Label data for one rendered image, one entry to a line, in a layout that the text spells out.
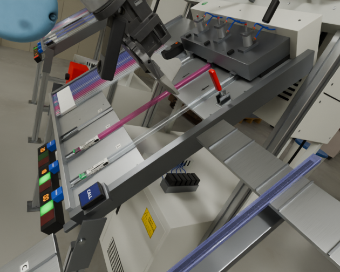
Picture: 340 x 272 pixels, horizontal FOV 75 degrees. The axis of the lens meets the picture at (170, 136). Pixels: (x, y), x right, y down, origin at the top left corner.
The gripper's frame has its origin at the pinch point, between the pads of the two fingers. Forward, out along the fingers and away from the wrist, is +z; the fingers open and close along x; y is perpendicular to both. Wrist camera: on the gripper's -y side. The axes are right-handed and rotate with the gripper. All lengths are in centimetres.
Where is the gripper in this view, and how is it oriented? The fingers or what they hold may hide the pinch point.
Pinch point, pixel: (161, 85)
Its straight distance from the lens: 53.5
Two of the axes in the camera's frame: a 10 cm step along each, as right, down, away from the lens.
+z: 5.1, 5.0, 6.9
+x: -4.6, -5.3, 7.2
